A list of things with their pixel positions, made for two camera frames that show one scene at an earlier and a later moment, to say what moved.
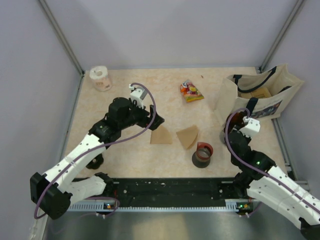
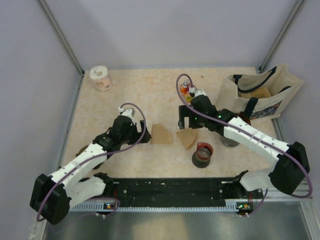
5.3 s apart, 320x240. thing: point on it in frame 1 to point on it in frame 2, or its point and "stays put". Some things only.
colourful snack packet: [190, 91] stays put
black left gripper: [146, 121] to [138, 135]
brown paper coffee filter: [188, 136] stays put
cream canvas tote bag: [261, 93] stays put
